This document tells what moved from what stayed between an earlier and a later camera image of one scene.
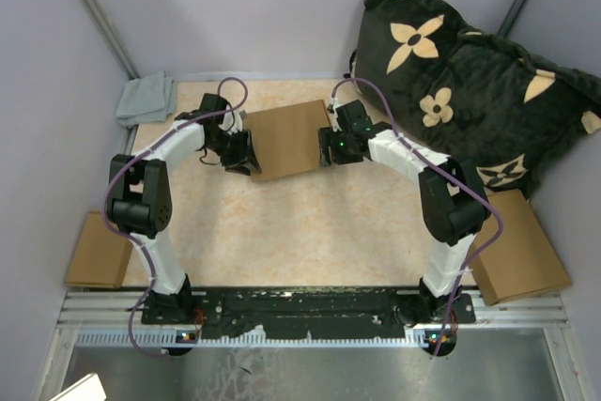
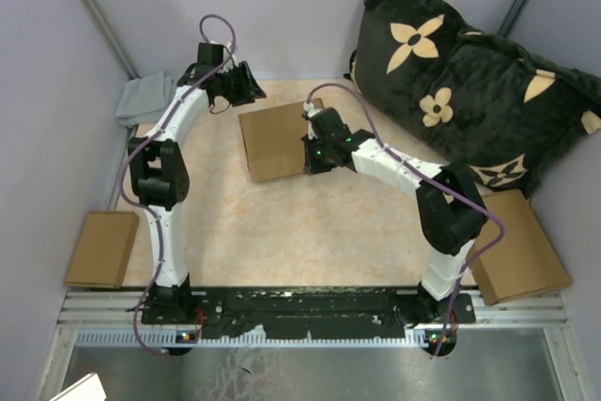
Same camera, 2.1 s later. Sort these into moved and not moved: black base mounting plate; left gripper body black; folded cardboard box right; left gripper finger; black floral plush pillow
Moved: left gripper finger; left gripper body black
Not moved: black floral plush pillow; black base mounting plate; folded cardboard box right
